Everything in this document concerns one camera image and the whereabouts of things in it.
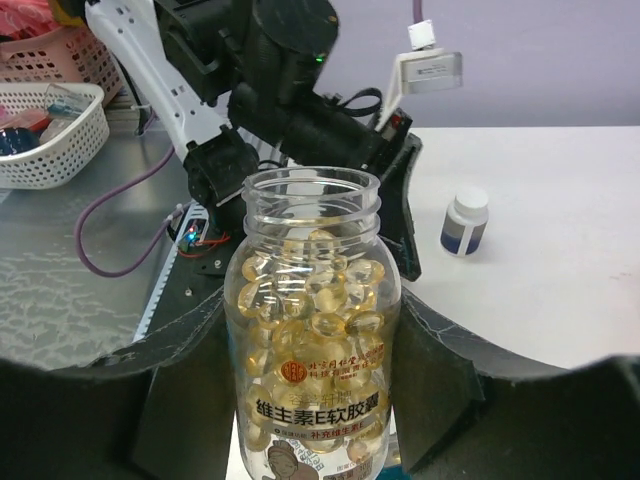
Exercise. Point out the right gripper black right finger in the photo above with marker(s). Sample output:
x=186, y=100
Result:
x=466, y=408

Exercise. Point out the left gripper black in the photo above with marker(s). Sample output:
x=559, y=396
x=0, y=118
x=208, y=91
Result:
x=394, y=156

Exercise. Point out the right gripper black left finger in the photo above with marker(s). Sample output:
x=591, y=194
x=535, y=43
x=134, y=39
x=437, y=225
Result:
x=161, y=408

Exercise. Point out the white bottle cap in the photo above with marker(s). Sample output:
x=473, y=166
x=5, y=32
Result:
x=465, y=222

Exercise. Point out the glass pill bottle yellow pills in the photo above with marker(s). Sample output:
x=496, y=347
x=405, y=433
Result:
x=312, y=301

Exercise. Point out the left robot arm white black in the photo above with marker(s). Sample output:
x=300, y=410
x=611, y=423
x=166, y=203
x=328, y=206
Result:
x=212, y=70

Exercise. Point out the white plastic basket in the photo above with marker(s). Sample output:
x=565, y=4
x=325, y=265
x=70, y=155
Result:
x=65, y=145

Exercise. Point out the pink background basket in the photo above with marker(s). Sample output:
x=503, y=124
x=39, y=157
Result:
x=40, y=42

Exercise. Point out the white cable duct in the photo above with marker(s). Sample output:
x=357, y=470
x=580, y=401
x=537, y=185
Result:
x=155, y=296

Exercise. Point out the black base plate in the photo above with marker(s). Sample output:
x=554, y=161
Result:
x=195, y=275

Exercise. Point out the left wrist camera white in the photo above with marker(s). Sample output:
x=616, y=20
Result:
x=425, y=68

